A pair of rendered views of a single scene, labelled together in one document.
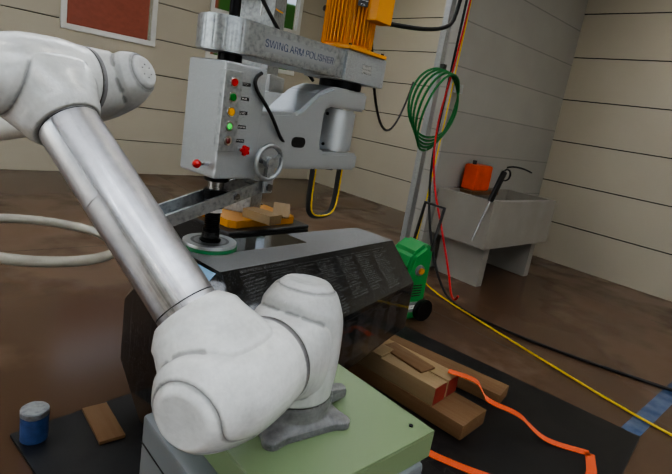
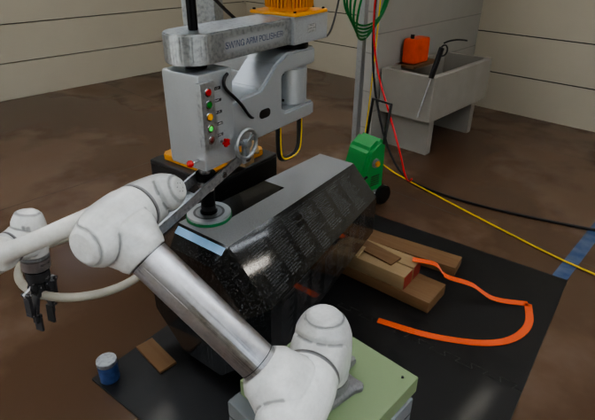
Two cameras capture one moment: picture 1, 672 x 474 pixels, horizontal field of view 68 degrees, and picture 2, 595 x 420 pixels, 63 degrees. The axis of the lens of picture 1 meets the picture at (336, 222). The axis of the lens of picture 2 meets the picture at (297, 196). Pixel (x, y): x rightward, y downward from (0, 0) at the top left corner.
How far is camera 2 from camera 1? 61 cm
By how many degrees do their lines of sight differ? 15
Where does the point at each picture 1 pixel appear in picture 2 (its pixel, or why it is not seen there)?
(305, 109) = (266, 83)
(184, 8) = not seen: outside the picture
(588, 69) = not seen: outside the picture
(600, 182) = (532, 27)
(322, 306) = (339, 334)
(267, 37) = (226, 41)
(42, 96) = (133, 253)
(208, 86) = (185, 97)
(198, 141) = (185, 141)
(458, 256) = (406, 129)
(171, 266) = (246, 346)
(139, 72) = (177, 193)
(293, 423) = not seen: hidden behind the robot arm
